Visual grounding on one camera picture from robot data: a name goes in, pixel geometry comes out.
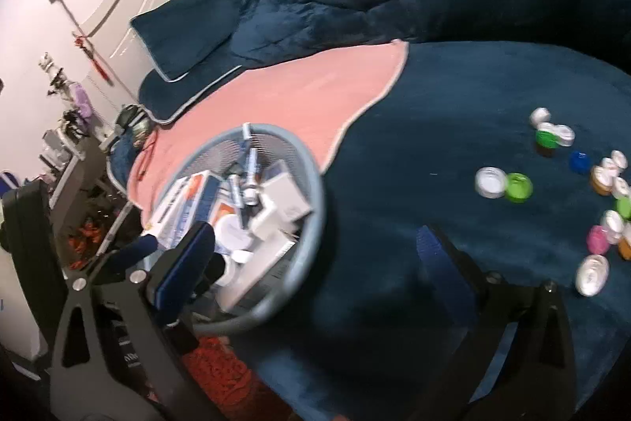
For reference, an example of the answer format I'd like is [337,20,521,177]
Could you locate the white figurine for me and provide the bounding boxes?
[39,53,67,96]

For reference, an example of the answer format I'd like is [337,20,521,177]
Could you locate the dark blue pillow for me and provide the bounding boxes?
[129,0,277,82]
[137,65,243,126]

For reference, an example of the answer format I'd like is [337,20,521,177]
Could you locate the small white cardboard box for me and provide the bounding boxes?
[249,204,282,239]

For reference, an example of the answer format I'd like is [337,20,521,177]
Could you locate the white round lid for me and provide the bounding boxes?
[222,251,254,286]

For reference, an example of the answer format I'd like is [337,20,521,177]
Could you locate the dark blue plush bed sheet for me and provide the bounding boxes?
[108,41,631,421]

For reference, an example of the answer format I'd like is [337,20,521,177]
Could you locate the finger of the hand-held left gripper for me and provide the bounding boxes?
[194,251,230,298]
[101,234,159,276]

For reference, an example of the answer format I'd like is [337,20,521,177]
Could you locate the orange red items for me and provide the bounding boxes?
[66,216,114,271]

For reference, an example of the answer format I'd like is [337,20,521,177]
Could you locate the orange patterned rug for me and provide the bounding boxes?
[182,335,277,407]

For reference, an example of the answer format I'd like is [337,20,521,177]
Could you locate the red tassel ornament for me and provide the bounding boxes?
[71,31,113,81]

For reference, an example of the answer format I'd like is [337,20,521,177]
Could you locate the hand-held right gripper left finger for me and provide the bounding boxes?
[49,220,225,421]

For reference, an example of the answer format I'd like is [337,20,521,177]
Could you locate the grey side table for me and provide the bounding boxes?
[42,125,124,225]

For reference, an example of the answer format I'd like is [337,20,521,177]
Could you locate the long white cardboard box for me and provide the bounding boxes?
[217,234,299,311]

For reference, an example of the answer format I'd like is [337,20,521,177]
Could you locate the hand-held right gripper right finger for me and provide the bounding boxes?
[416,224,579,421]

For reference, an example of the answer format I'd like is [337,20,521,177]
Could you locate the white round jar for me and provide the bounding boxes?
[214,211,252,251]

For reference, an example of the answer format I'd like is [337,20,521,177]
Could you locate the pink bottle cap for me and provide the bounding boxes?
[586,225,610,255]

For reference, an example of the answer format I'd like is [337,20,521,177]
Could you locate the pink towel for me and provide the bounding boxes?
[125,39,410,229]

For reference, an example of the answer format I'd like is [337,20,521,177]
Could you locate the purple toy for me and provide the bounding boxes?
[71,83,94,118]

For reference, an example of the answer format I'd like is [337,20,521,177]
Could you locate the blue orange medicine box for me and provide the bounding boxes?
[148,169,232,249]

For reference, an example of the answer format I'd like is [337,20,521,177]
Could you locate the blue white tube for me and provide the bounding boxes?
[239,122,262,207]
[227,174,247,229]

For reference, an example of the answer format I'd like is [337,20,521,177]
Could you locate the black round device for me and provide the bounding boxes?
[114,104,149,131]

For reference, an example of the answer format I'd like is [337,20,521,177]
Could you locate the large white bottle cap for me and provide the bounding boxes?
[575,254,610,298]
[475,167,508,200]

